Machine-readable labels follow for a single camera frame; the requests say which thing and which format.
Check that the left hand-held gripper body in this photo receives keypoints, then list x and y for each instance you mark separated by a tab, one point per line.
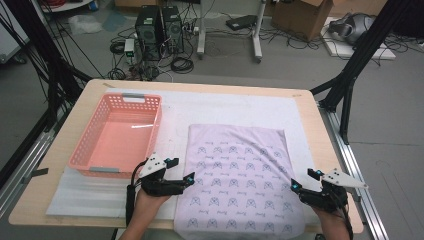
160	186

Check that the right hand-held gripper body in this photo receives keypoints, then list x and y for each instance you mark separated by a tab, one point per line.
328	201

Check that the lilac printed towel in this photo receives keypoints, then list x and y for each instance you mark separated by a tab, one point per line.
240	186

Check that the pink plastic basket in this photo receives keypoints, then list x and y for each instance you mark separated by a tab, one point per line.
116	143

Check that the person's right hand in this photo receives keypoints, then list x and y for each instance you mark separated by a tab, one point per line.
333	221

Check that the person's left hand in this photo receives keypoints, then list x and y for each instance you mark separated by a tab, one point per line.
146	208

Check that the white grid mat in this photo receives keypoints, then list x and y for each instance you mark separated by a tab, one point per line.
216	106

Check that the small white electronic device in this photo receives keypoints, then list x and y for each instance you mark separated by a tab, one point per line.
129	46

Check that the white foam board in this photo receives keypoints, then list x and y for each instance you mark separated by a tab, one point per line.
343	50

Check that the large black computer tower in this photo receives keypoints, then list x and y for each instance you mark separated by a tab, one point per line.
148	33

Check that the white metal stand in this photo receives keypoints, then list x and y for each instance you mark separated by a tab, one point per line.
201	33

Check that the slim black computer tower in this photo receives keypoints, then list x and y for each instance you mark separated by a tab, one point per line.
173	30

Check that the grey rounded device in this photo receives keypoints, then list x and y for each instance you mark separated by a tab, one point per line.
353	28

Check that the flat black box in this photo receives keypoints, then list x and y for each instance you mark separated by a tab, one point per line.
241	22

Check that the open cardboard box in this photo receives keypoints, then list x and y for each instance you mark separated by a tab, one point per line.
300	16

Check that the clear plastic bag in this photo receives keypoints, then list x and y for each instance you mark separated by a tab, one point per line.
85	24

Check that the round white table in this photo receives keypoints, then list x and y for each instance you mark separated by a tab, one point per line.
66	6

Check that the white cabinet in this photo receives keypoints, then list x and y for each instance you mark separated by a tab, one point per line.
10	43

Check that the grey metal bracket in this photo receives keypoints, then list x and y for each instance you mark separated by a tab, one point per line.
356	195
36	173

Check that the aluminium rail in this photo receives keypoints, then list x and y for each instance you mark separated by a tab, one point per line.
353	160
30	156

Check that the black metal frame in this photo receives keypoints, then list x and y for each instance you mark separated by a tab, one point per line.
360	50
43	50

